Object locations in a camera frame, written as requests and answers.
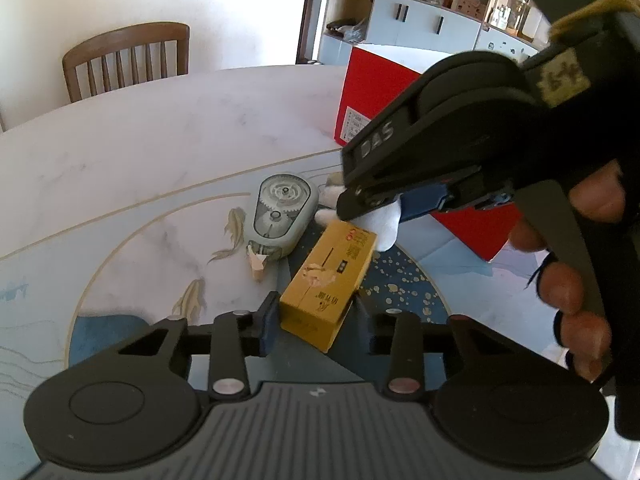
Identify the grey-green correction tape dispenser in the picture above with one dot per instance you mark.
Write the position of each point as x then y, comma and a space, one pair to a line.
280, 210

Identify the white soft toy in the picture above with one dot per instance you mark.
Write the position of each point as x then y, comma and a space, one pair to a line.
380, 225

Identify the person's right hand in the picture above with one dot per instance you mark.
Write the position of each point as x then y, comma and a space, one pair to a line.
597, 195

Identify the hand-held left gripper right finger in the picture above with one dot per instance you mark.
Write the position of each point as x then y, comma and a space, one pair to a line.
375, 335

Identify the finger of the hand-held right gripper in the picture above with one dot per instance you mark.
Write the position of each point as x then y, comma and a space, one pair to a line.
380, 150
425, 202

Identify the yellow cardboard box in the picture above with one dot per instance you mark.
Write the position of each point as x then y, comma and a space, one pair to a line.
325, 280

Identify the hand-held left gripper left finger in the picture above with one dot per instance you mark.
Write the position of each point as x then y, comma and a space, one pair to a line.
270, 325

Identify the red cardboard box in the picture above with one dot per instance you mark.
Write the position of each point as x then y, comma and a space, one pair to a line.
380, 80

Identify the grey plastic bag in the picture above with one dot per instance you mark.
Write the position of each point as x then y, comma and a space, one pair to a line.
347, 30

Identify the wooden slat-back chair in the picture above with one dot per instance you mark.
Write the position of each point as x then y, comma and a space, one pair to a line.
125, 35

